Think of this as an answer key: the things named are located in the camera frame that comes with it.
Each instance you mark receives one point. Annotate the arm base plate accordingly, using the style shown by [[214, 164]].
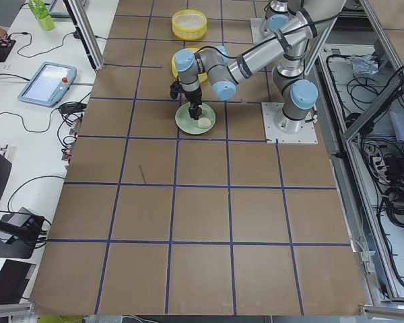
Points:
[[260, 29], [279, 129]]

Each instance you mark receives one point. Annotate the black monitor stand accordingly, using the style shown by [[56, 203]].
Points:
[[21, 233]]

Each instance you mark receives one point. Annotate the teach pendant tablet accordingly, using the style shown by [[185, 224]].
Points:
[[49, 84]]

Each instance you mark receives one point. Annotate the yellow steamer basket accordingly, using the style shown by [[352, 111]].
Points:
[[187, 63], [189, 24]]

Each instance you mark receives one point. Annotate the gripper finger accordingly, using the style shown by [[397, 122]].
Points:
[[191, 111], [196, 114]]

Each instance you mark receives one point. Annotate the white bun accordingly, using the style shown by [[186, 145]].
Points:
[[204, 123]]

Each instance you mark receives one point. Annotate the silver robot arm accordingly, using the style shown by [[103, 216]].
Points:
[[292, 24]]

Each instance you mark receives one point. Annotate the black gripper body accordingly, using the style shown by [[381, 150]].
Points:
[[194, 97]]

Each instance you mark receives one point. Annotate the green plate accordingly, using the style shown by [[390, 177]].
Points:
[[188, 124]]

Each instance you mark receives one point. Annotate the green bottle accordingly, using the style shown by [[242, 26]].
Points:
[[40, 12]]

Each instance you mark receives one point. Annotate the aluminium frame post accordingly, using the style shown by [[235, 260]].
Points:
[[82, 26]]

